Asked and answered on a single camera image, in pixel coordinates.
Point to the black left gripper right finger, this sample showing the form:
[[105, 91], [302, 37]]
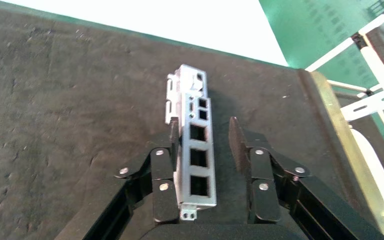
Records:
[[261, 165]]

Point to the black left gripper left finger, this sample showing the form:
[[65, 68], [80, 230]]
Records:
[[161, 165]]

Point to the grey metal bracket square holes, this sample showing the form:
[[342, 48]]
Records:
[[188, 79]]

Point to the black flat container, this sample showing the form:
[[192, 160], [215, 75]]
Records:
[[62, 116]]

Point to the white slotted metal rack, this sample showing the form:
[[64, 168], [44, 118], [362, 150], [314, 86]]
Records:
[[347, 114]]

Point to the white tube frame black joints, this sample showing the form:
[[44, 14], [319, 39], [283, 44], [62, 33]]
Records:
[[334, 54]]

